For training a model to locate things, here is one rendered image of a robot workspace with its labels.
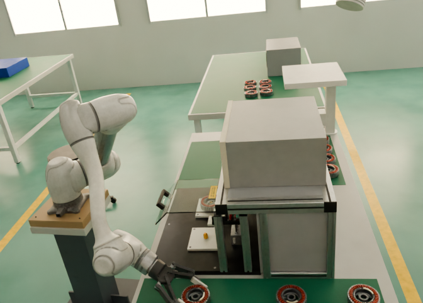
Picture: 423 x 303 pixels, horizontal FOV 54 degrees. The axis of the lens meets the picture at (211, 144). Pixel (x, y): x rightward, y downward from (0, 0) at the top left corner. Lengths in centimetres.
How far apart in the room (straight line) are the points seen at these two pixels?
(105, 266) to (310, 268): 79
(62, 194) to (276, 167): 119
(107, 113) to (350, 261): 117
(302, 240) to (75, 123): 100
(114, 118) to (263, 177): 66
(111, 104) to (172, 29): 476
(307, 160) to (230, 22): 489
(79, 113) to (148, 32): 488
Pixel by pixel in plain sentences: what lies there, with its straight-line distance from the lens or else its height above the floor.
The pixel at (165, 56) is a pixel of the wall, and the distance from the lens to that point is 658.
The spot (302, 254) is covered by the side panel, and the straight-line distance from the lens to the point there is 171.
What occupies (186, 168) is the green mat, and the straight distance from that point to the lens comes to 257.
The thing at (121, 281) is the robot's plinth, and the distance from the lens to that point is 299.
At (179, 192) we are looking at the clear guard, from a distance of 175.
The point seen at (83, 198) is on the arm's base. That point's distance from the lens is 239.
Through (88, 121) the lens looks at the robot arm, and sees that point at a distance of 173.
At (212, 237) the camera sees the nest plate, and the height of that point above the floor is 78.
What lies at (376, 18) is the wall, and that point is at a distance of 650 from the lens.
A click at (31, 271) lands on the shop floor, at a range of 339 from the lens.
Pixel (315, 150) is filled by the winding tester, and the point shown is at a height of 127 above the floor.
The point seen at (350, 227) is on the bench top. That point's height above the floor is 75.
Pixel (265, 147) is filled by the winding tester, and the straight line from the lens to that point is 154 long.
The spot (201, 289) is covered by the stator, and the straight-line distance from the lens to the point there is 171.
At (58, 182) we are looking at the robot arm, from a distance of 226.
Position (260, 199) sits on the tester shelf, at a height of 112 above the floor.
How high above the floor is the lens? 200
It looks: 26 degrees down
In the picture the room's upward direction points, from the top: 7 degrees counter-clockwise
